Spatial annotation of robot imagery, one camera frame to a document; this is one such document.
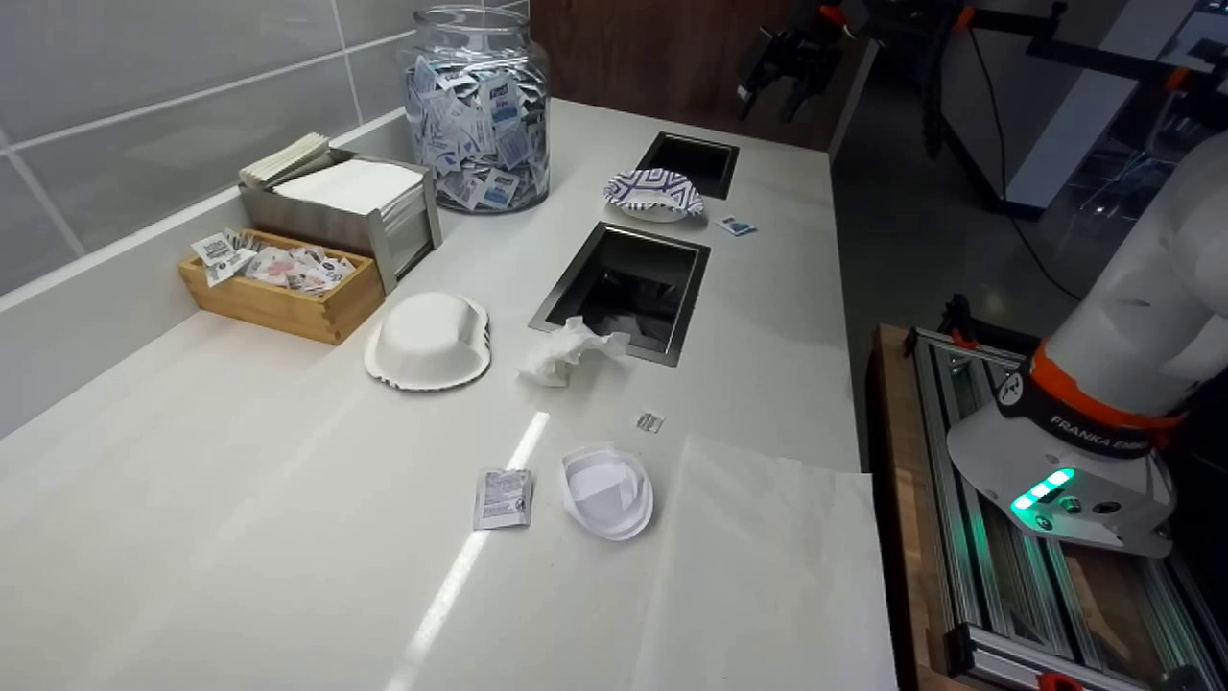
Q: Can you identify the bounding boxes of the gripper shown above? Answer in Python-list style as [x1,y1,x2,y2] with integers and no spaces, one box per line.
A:
[736,27,847,125]

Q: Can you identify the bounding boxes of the small counter bin opening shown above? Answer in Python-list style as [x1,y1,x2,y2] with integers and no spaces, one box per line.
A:
[634,131,741,202]

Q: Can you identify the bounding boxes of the blue patterned paper bowl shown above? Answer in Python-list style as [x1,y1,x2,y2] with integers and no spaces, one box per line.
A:
[603,168,705,224]

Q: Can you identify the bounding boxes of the large counter bin opening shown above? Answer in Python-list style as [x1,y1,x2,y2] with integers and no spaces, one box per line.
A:
[529,222,712,369]

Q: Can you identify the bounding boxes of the white paper bowl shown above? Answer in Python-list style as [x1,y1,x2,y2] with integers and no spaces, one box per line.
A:
[364,291,493,393]

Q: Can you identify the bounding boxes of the red clamp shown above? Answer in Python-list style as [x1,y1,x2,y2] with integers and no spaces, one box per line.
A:
[942,294,981,350]

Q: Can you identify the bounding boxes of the glass jar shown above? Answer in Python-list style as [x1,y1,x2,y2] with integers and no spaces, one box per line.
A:
[401,4,554,215]

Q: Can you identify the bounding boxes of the heap of wipe packets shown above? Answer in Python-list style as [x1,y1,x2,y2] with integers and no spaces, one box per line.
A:
[407,56,551,211]

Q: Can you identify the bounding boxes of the white table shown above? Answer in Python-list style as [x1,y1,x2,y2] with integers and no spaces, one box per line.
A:
[938,0,1228,217]

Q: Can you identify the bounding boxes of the crumpled white tissue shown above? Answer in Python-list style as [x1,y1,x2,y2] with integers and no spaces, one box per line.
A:
[517,316,632,389]

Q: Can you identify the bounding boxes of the metal napkin holder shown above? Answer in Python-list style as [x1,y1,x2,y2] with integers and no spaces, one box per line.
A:
[239,148,444,296]

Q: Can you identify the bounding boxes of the stack of white napkins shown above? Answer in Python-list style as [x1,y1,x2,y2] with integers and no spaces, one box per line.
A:
[272,158,427,220]

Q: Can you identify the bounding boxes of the crushed white paper cup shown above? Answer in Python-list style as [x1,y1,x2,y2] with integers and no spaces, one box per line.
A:
[560,442,656,542]

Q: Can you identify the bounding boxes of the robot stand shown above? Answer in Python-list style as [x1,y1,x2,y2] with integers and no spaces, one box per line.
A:
[868,322,1228,691]

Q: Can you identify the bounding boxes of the white paper sheet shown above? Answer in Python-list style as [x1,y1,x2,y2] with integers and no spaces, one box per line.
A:
[627,435,900,691]

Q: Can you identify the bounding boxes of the grey wipe packet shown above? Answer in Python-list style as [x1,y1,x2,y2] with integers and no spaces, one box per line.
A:
[472,466,535,532]

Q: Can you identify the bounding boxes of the stack of beige napkins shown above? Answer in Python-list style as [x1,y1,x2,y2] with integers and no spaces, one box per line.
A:
[239,132,333,189]

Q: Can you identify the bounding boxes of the heap of small sachets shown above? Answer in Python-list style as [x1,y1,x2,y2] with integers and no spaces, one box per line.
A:
[190,228,356,294]

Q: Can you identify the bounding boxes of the wooden box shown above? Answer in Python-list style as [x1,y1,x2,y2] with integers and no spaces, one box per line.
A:
[177,228,386,346]

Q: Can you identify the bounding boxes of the black cable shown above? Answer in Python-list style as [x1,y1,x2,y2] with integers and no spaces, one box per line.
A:
[964,27,1087,303]

